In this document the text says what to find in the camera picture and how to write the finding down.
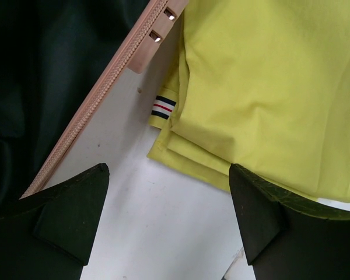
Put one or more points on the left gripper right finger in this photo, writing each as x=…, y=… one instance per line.
x=287, y=236

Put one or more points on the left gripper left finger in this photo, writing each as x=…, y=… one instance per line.
x=50, y=234

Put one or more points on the lime green cloth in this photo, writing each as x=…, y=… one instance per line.
x=262, y=84

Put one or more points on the pink open suitcase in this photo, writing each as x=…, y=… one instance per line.
x=58, y=59

